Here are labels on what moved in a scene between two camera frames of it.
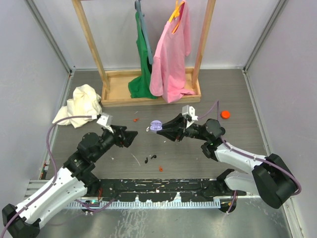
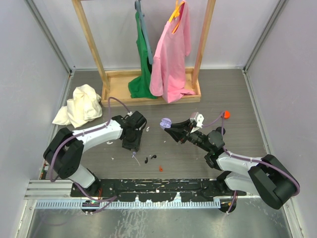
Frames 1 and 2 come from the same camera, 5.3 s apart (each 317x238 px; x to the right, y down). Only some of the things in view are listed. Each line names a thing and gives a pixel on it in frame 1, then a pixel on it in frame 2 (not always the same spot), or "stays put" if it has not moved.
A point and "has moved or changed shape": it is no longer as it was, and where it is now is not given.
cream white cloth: x=84 y=101 stays put
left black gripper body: x=110 y=139 -> x=133 y=141
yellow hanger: x=176 y=14 stays put
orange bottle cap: x=225 y=114 stays put
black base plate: x=162 y=190 stays put
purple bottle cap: x=155 y=125 has moved or changed shape
